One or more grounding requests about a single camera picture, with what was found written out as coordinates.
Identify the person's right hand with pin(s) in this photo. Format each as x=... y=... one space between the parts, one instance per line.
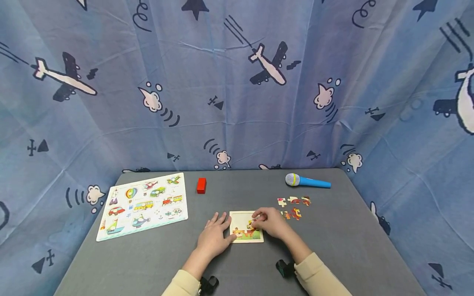
x=273 y=224

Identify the red block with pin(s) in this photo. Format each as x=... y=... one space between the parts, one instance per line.
x=201 y=185

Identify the small wooden puzzle frame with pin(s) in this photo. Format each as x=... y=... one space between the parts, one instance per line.
x=241 y=222

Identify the loose puzzle piece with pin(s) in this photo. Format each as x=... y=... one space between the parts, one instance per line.
x=294 y=200
x=306 y=200
x=296 y=213
x=286 y=215
x=282 y=202

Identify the person's right forearm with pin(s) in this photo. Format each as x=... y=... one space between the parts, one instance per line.
x=314 y=269

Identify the person's left hand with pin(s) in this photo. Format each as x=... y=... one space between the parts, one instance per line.
x=214 y=238

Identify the blue toy microphone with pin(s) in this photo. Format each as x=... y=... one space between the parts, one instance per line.
x=311 y=181

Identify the person's left fingers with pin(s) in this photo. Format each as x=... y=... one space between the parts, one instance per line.
x=220 y=220

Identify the black wrist band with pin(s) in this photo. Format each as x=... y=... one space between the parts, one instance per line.
x=209 y=284
x=285 y=268

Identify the person's right fingers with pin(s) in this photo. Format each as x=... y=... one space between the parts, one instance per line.
x=259 y=219

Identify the person's left thumb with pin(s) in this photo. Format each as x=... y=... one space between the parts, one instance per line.
x=230 y=238

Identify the person's left forearm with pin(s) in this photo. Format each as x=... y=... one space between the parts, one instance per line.
x=187 y=276

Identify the white vehicle puzzle board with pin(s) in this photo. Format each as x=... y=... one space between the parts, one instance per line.
x=142 y=205

